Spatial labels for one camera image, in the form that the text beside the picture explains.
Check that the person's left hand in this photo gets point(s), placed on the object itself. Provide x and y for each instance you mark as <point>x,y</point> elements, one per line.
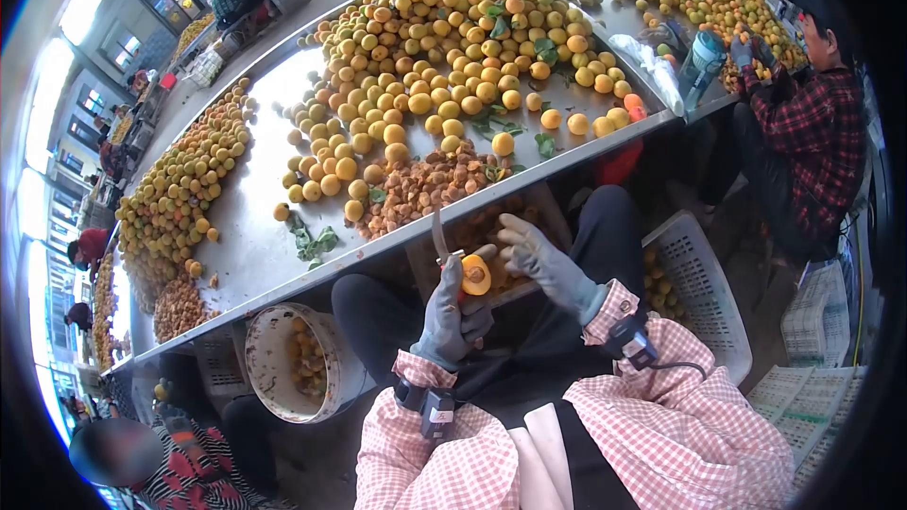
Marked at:
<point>443,319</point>

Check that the person's right hand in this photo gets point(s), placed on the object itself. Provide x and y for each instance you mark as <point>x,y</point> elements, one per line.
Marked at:
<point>560,273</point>

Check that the person's right thumb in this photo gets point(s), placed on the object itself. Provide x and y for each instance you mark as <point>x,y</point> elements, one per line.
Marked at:
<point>486,252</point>

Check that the person's left fingers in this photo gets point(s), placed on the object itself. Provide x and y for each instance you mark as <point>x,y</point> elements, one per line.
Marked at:
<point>476,317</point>

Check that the person's right fingers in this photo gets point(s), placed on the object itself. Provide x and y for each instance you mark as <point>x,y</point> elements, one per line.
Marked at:
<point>521,241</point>

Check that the person's left thumb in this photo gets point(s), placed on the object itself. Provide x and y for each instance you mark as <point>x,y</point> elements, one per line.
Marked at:
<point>449,280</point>

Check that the cut apricot half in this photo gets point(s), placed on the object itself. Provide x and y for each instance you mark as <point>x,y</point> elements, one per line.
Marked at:
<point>476,275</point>

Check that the person's legs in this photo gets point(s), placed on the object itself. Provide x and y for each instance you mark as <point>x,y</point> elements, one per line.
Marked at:
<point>609,241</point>

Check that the pile of brown apricot pits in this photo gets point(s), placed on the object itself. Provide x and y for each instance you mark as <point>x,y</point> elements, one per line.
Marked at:
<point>418,188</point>

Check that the black wrist band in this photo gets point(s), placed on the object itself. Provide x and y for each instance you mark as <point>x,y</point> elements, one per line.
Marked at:
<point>630,343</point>
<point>429,407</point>

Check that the bunch of green leaves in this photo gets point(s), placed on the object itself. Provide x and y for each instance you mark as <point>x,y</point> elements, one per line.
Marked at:
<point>312,239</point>

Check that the apricots in crate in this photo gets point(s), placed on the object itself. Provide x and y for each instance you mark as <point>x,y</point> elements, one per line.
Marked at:
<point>659,287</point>

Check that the apricot halves in bucket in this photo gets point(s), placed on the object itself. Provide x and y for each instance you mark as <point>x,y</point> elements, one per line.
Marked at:
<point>308,358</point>

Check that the person's body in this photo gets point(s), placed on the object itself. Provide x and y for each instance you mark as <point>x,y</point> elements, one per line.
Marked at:
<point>567,460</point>

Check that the white plastic bucket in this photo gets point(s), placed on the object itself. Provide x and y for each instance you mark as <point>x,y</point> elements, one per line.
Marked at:
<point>297,361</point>

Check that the large pile of yellow apricots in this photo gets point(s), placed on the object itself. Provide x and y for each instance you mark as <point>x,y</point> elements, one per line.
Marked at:
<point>432,64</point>

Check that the white perforated plastic crate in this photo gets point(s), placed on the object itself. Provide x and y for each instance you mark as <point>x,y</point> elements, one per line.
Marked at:
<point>708,297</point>

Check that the white plastic bag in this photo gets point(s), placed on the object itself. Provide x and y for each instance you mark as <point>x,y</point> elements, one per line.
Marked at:
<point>652,67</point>

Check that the white crate under table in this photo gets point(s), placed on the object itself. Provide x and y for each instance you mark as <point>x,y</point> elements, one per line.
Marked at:
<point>219,361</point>

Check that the teal water bottle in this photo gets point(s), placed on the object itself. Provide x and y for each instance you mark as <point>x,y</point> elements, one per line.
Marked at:
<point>701,64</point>

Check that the small heap of brown pits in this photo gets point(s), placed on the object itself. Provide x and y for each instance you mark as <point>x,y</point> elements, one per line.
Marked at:
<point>177,308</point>

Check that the long heap of yellow-green apricots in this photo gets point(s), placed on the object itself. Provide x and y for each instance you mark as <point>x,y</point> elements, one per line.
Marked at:
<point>181,181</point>

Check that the stack of white crates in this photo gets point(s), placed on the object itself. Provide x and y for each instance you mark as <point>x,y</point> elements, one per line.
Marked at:
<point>815,319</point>

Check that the heap of orange apricots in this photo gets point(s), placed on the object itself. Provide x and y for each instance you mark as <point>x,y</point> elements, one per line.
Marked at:
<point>716,3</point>

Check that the flat white crates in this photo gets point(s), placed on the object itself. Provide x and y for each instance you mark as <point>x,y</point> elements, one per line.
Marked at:
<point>801,404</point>

